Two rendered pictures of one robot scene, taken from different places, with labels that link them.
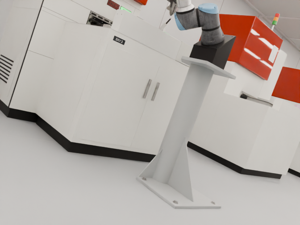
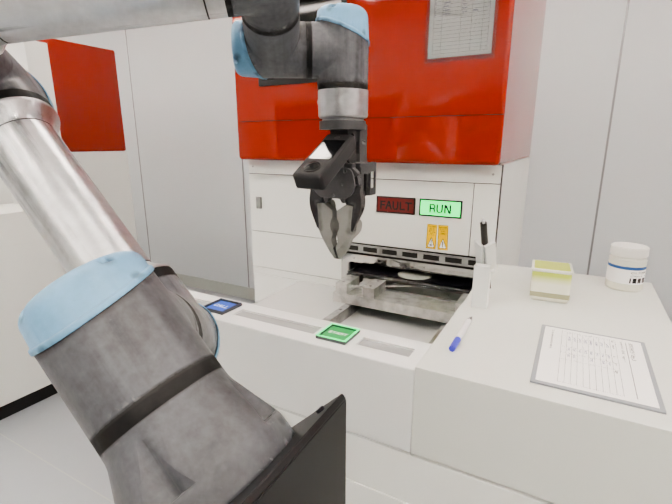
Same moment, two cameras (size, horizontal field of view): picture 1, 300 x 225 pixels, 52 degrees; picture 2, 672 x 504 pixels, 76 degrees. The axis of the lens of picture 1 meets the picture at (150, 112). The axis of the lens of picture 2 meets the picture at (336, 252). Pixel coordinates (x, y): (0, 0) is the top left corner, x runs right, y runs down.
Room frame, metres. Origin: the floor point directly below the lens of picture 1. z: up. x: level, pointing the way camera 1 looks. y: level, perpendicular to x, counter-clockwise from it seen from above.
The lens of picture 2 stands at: (2.01, -0.54, 1.28)
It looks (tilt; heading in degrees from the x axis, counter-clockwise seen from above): 14 degrees down; 72
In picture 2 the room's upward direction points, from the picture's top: straight up
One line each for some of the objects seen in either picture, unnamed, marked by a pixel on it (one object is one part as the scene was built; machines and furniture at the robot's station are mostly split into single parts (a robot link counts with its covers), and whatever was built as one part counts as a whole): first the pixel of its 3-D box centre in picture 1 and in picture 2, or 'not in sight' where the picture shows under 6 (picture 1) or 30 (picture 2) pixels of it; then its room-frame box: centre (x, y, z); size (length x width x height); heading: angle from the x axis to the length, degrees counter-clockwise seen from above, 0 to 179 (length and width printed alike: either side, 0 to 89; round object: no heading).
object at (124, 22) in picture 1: (148, 36); (278, 356); (2.13, 0.19, 0.89); 0.55 x 0.09 x 0.14; 133
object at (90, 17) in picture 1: (110, 31); (408, 276); (2.59, 0.54, 0.89); 0.44 x 0.02 x 0.10; 133
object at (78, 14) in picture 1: (96, 7); (356, 227); (2.47, 0.68, 1.02); 0.81 x 0.03 x 0.40; 133
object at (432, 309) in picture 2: not in sight; (401, 303); (2.50, 0.42, 0.87); 0.36 x 0.08 x 0.03; 133
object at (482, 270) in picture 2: (161, 31); (483, 271); (2.53, 0.14, 1.03); 0.06 x 0.04 x 0.13; 43
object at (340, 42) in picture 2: not in sight; (340, 50); (2.23, 0.11, 1.41); 0.09 x 0.08 x 0.11; 167
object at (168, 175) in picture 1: (192, 129); not in sight; (1.93, -0.29, 0.41); 0.51 x 0.44 x 0.82; 42
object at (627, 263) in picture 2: not in sight; (626, 266); (2.89, 0.13, 1.01); 0.07 x 0.07 x 0.10
